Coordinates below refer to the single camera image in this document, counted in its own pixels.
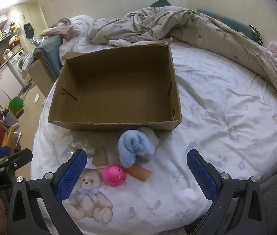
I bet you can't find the black white checkered cloth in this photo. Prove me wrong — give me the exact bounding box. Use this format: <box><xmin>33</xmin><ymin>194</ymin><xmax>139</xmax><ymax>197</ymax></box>
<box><xmin>248</xmin><ymin>24</ymin><xmax>264</xmax><ymax>46</ymax></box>

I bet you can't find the beige scrunchie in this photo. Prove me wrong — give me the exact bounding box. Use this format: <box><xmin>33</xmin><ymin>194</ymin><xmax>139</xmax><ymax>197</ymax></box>
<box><xmin>70</xmin><ymin>137</ymin><xmax>97</xmax><ymax>155</ymax></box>

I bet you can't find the teal pillow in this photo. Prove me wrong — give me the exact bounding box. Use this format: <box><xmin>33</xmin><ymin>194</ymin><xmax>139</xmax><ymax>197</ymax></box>
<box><xmin>149</xmin><ymin>0</ymin><xmax>172</xmax><ymax>8</ymax></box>
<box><xmin>196</xmin><ymin>8</ymin><xmax>258</xmax><ymax>42</ymax></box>

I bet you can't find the white washing machine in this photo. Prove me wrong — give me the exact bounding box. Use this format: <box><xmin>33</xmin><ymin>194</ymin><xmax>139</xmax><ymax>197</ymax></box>
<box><xmin>7</xmin><ymin>49</ymin><xmax>27</xmax><ymax>84</ymax></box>

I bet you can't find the pink rubber toy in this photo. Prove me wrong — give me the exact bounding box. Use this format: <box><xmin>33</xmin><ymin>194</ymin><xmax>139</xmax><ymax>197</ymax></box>
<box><xmin>101</xmin><ymin>164</ymin><xmax>127</xmax><ymax>187</ymax></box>

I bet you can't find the floral quilted blanket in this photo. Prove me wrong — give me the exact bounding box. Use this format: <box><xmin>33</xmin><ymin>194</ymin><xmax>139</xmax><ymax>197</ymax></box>
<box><xmin>90</xmin><ymin>6</ymin><xmax>277</xmax><ymax>118</ymax></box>

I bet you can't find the grey bin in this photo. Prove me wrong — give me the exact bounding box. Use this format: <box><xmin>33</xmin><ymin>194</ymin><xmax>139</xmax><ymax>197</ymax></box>
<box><xmin>3</xmin><ymin>109</ymin><xmax>20</xmax><ymax>126</ymax></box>

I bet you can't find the blue fluffy sock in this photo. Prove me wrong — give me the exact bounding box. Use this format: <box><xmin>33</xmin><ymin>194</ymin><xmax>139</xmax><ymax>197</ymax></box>
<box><xmin>118</xmin><ymin>129</ymin><xmax>156</xmax><ymax>168</ymax></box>

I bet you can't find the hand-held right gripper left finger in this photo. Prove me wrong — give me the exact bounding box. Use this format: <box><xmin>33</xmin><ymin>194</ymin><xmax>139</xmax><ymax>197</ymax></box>
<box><xmin>6</xmin><ymin>149</ymin><xmax>88</xmax><ymax>235</ymax></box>

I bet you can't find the white plush toy blue stripe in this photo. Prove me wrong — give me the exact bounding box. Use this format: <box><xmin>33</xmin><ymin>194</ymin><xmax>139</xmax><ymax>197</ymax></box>
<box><xmin>137</xmin><ymin>127</ymin><xmax>160</xmax><ymax>147</ymax></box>

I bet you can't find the brown bedside cabinet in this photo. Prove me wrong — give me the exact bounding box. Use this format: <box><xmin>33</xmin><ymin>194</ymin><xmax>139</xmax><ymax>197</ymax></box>
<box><xmin>28</xmin><ymin>59</ymin><xmax>56</xmax><ymax>99</ymax></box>

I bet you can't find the grey plush toy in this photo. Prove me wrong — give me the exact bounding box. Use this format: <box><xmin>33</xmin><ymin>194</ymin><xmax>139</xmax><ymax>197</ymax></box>
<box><xmin>48</xmin><ymin>18</ymin><xmax>72</xmax><ymax>30</ymax></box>

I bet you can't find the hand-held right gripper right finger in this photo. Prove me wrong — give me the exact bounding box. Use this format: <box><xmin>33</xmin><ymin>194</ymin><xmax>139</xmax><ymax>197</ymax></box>
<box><xmin>184</xmin><ymin>149</ymin><xmax>269</xmax><ymax>235</ymax></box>

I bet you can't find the white floral pillow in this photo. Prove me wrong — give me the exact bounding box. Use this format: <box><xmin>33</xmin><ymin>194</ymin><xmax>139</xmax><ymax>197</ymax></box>
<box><xmin>59</xmin><ymin>15</ymin><xmax>100</xmax><ymax>64</ymax></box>

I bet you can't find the pink cloth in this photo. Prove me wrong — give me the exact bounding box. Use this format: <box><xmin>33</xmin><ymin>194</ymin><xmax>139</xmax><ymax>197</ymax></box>
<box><xmin>40</xmin><ymin>25</ymin><xmax>73</xmax><ymax>37</ymax></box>

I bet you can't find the green bucket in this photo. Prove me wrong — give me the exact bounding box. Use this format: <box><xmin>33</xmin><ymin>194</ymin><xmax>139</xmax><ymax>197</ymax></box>
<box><xmin>8</xmin><ymin>97</ymin><xmax>24</xmax><ymax>111</ymax></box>

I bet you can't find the black hanging bag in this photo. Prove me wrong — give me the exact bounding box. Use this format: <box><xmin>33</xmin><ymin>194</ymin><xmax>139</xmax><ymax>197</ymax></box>
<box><xmin>23</xmin><ymin>23</ymin><xmax>34</xmax><ymax>40</ymax></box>

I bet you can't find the brown cardboard box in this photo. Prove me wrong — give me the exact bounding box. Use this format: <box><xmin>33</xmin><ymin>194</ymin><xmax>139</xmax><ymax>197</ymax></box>
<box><xmin>48</xmin><ymin>37</ymin><xmax>182</xmax><ymax>131</ymax></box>

